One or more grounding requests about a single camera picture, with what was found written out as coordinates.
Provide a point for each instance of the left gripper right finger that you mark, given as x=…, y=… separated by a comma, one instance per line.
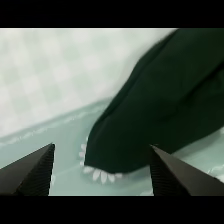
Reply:
x=176, y=176

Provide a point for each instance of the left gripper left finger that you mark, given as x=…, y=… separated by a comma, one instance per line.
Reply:
x=31, y=173

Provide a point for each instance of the dark green T-shirt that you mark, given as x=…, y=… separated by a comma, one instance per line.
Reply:
x=160, y=100

